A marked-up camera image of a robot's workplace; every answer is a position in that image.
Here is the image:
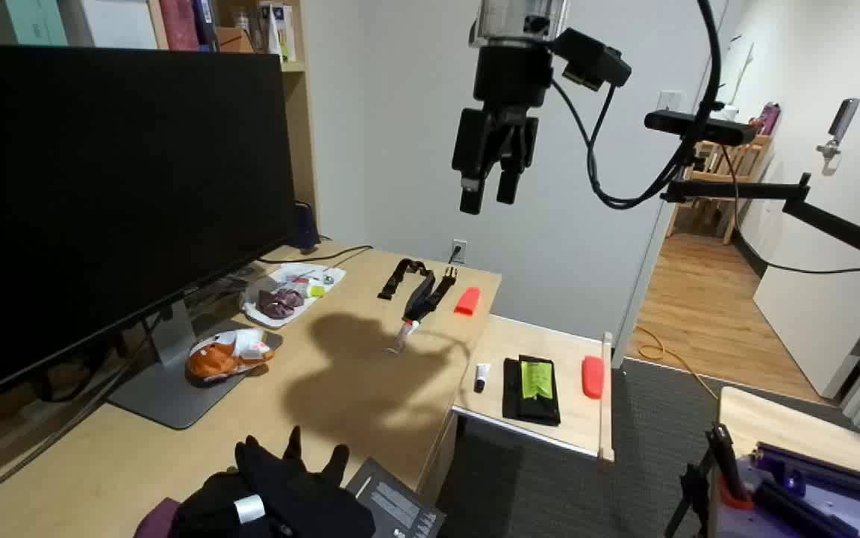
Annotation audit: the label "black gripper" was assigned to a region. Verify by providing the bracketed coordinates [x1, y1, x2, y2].
[448, 41, 556, 219]

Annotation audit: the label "orange plastic cup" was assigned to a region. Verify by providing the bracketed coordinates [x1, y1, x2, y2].
[451, 283, 484, 320]

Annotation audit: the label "orange oblong object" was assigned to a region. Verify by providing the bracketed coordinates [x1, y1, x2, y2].
[578, 352, 610, 404]

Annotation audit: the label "black case with green item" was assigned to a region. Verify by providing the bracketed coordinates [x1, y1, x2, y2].
[499, 352, 563, 431]

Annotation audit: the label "small wooden shelf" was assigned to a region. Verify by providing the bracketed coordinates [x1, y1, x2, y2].
[669, 126, 780, 244]

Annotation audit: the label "plate with dark items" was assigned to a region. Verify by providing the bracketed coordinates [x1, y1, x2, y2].
[235, 260, 348, 331]

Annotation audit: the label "black calculator device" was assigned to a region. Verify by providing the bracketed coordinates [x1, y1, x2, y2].
[344, 458, 451, 538]

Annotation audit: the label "grey monitor stand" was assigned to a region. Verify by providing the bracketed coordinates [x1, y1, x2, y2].
[106, 295, 253, 434]

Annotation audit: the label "black tripod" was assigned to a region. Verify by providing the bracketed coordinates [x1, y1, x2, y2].
[663, 422, 753, 538]

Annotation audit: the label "black gloves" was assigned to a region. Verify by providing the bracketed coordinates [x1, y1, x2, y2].
[169, 425, 378, 538]

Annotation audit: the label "black computer monitor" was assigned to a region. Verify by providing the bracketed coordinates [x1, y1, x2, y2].
[0, 41, 298, 404]

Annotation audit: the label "purple plastic parts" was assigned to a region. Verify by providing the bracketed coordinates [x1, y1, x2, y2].
[714, 438, 860, 538]

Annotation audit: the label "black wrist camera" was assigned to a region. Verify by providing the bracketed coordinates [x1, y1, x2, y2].
[548, 26, 637, 92]

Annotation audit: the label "white thin cable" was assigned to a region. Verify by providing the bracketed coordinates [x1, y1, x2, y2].
[386, 314, 478, 408]

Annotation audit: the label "black stereo camera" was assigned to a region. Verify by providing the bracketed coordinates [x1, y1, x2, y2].
[641, 105, 762, 148]

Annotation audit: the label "orange floor cable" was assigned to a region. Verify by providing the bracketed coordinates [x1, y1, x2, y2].
[631, 326, 723, 404]

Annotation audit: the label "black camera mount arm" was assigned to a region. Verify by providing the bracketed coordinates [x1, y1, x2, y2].
[659, 171, 860, 293]

